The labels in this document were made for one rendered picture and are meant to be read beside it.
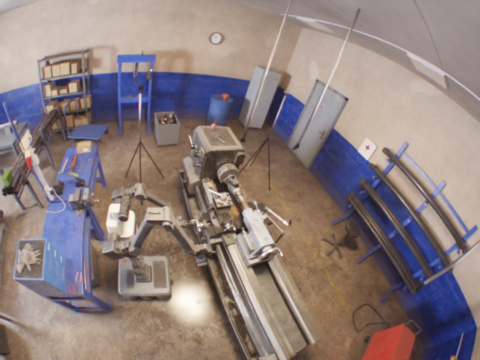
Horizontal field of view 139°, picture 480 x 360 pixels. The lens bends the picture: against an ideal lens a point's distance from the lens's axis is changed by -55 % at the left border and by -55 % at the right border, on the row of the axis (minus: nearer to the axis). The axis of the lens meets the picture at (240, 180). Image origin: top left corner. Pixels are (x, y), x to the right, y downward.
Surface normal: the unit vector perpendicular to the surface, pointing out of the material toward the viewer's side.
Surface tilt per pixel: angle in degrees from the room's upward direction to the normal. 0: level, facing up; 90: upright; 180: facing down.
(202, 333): 0
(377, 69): 90
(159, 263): 0
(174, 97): 90
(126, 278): 0
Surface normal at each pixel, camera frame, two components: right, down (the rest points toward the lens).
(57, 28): 0.38, 0.70
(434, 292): -0.88, 0.09
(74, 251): 0.26, -0.71
